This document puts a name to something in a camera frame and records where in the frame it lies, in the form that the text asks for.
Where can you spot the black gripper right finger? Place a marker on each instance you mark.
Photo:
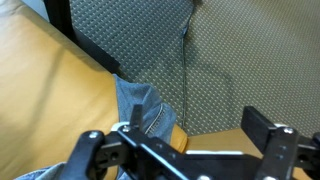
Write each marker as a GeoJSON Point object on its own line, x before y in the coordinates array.
{"type": "Point", "coordinates": [283, 150]}

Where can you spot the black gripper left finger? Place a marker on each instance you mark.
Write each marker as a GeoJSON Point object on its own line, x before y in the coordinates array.
{"type": "Point", "coordinates": [100, 153]}

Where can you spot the blue denim trouser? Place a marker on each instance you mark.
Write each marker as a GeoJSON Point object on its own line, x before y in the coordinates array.
{"type": "Point", "coordinates": [140, 100]}

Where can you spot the tan leather sofa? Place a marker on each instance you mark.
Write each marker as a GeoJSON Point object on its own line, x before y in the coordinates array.
{"type": "Point", "coordinates": [50, 100]}

